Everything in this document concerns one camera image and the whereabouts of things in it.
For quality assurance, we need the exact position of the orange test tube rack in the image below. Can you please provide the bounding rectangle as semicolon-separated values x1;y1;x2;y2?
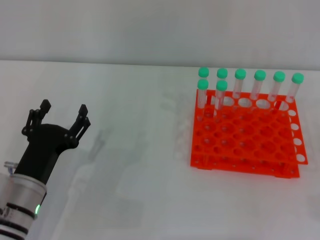
189;88;309;180

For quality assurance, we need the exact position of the green-capped clear test tube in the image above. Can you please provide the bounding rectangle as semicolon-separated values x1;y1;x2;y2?
285;72;305;104
214;79;229;119
232;68;247;99
216;67;229;82
267;70;286;102
198;66;210;82
250;69;267;101
196;78;210;121

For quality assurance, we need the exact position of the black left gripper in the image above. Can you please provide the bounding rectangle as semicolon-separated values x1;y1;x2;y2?
13;99;91;186

